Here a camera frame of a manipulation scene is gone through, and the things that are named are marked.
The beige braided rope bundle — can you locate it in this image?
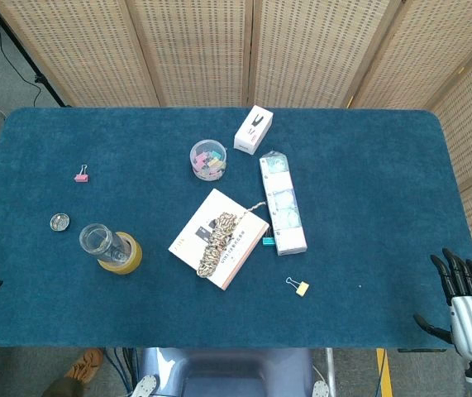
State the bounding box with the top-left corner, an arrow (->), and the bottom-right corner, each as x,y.
195,200 -> 268,279

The flat white product box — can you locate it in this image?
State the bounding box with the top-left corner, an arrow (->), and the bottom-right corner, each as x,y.
168,188 -> 270,291

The grey robot torso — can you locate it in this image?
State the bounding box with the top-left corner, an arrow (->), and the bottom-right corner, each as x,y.
139,347 -> 316,397

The small white carton box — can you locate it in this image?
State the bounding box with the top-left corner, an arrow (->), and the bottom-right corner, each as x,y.
233,104 -> 274,156

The white metal table leg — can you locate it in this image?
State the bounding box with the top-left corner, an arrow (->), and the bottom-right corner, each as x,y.
324,347 -> 338,397

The clear glass jar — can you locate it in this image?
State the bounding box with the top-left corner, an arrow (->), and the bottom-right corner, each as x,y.
79,222 -> 131,265

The blue table cloth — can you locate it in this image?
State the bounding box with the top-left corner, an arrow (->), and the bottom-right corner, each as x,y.
0,107 -> 472,351

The olive trouser leg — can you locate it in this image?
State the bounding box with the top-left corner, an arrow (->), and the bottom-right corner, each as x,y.
40,375 -> 87,397

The woven bamboo folding screen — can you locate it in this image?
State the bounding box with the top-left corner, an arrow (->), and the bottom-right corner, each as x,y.
0,0 -> 472,299

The blue cable bundle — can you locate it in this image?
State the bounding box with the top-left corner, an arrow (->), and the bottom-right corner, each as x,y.
105,347 -> 141,397

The long tissue pack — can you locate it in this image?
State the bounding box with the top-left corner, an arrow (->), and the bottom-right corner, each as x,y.
259,150 -> 308,257

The black floor cable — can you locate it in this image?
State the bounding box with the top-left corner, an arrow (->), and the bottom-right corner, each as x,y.
0,24 -> 43,104

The brown shoe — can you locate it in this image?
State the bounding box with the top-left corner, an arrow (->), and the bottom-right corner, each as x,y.
63,347 -> 105,384

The yellow binder clip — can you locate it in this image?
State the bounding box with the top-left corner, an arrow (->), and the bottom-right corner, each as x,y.
284,276 -> 310,297

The yellow tape roll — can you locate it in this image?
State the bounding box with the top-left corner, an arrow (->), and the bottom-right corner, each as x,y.
97,231 -> 143,275

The clear jar of clips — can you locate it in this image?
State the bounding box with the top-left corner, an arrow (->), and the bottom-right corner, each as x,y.
189,139 -> 228,182

